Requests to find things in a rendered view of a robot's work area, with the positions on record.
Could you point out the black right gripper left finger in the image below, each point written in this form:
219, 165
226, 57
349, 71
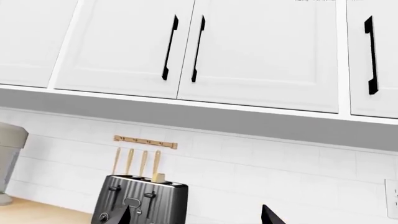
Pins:
123, 217

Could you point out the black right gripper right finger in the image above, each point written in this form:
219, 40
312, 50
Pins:
270, 216

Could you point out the black four-slot toaster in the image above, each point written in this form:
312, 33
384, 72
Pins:
141, 199

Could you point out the pale toast slice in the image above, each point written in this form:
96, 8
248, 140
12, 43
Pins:
159, 177

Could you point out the grey blender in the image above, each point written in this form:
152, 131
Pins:
9, 161

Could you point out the white cabinet door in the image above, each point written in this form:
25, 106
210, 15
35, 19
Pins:
377, 58
121, 46
264, 53
23, 42

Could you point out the wooden wall hook rail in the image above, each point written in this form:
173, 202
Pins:
145, 141

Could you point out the white wall power outlet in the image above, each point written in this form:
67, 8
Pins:
392, 198

